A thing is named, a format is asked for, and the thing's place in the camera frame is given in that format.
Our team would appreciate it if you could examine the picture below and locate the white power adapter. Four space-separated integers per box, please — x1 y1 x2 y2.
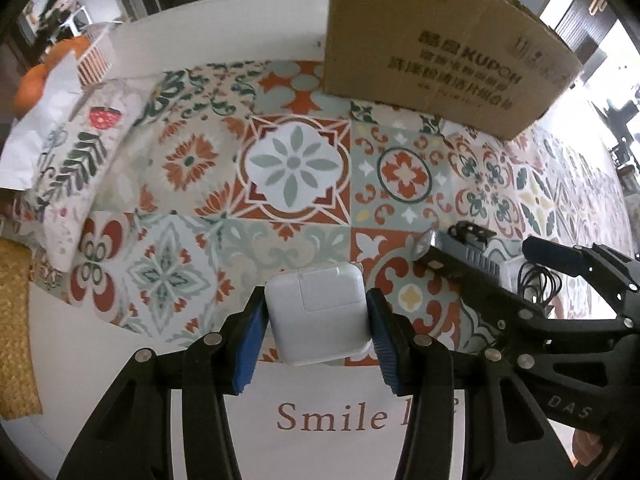
500 257 524 291

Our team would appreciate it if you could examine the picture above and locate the brown cardboard box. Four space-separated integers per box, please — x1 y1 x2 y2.
322 0 585 141

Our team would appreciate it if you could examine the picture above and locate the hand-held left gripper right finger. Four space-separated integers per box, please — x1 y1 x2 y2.
365 290 571 480

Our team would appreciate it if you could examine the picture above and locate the white fruit basket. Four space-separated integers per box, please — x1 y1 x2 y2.
75 25 115 87

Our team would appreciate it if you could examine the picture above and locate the floral tissue cover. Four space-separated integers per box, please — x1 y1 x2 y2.
0 52 151 273

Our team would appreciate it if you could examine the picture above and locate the black power adapter with cable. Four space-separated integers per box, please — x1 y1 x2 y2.
517 260 565 312

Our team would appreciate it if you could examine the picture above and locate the white cube charger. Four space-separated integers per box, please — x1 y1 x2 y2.
264 262 374 366

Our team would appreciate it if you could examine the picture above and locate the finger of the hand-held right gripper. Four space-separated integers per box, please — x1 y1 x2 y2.
425 242 547 357
522 236 640 312

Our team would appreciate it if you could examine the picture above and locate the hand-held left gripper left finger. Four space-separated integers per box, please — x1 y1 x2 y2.
57 285 271 480

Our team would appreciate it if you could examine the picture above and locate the patterned tile-print table runner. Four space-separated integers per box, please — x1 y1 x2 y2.
15 60 632 367

